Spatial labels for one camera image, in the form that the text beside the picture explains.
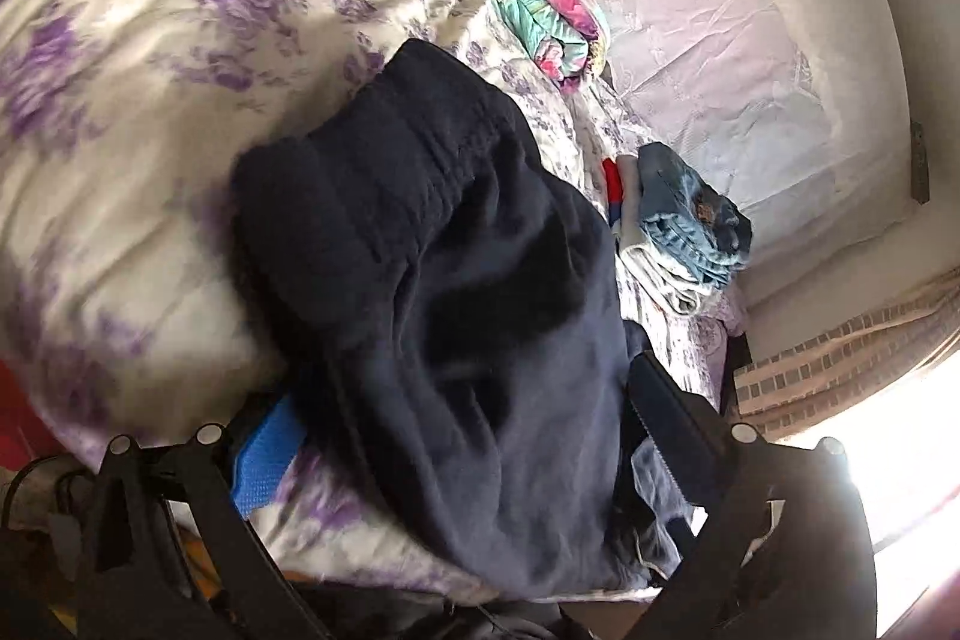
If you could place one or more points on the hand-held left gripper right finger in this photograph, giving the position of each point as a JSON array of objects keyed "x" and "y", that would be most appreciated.
[{"x": 667, "y": 407}]

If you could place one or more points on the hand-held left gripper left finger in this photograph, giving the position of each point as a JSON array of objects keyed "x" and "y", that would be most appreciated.
[{"x": 262, "y": 460}]

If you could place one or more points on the dark navy pants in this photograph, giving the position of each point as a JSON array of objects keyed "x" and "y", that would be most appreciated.
[{"x": 465, "y": 310}]

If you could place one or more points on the folded grey pants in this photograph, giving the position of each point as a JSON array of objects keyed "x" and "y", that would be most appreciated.
[{"x": 660, "y": 265}]

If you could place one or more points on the checkered beige curtain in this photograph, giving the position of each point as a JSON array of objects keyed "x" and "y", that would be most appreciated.
[{"x": 825, "y": 355}]

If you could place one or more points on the folded blue jeans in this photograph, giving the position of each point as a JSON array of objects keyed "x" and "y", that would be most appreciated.
[{"x": 697, "y": 220}]

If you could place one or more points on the folded red garment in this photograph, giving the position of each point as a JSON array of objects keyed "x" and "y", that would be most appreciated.
[{"x": 613, "y": 183}]

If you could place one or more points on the purple floral bed sheet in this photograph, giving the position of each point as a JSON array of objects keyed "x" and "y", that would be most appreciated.
[{"x": 150, "y": 123}]

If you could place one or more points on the white lace headboard cover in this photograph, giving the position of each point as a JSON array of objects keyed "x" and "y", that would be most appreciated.
[{"x": 712, "y": 48}]

